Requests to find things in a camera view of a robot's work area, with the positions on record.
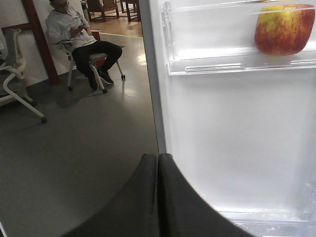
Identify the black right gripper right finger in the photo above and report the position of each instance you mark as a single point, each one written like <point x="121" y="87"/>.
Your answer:
<point x="182" y="212"/>

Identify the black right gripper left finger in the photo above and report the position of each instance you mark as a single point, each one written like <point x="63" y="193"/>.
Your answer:
<point x="131" y="212"/>

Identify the fridge door white inside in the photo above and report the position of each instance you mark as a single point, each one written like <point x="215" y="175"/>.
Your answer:
<point x="244" y="140"/>

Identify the red yellow apple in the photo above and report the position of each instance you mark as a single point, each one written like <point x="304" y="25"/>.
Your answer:
<point x="284" y="30"/>

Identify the clear middle door bin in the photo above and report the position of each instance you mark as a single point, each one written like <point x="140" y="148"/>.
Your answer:
<point x="296" y="220"/>

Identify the clear door bin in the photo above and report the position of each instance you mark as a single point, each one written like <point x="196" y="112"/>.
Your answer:
<point x="218" y="36"/>
<point x="296" y="220"/>

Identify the white office chair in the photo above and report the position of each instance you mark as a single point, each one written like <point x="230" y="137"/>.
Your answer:
<point x="92" y="57"/>

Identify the seated person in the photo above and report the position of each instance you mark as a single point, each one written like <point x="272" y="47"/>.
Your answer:
<point x="65" y="23"/>

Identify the clear upper door bin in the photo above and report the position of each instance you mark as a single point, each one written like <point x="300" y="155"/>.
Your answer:
<point x="218" y="36"/>

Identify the grey mesh office chair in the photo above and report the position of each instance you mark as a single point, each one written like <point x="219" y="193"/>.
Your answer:
<point x="12" y="66"/>

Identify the red wooden post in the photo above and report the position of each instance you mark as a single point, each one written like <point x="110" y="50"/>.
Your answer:
<point x="34" y="25"/>

